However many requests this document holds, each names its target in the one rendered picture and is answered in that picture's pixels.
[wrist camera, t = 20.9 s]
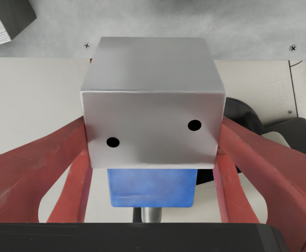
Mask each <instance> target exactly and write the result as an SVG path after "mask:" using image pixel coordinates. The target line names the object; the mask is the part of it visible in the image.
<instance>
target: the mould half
mask: <svg viewBox="0 0 306 252"><path fill-rule="evenodd" d="M35 19H36V15H35V13H34V11H33V9H32V7H31V5H30V3H29V1H28V0H0V44H3V43H6V42H10V41H12V40H13V39H14V38H15V37H16V36H17V35H18V34H20V33H21V32H22V31H23V30H24V29H25V28H26V27H27V26H29V25H30V24H31V23H32V22H33V21H34V20H35Z"/></svg>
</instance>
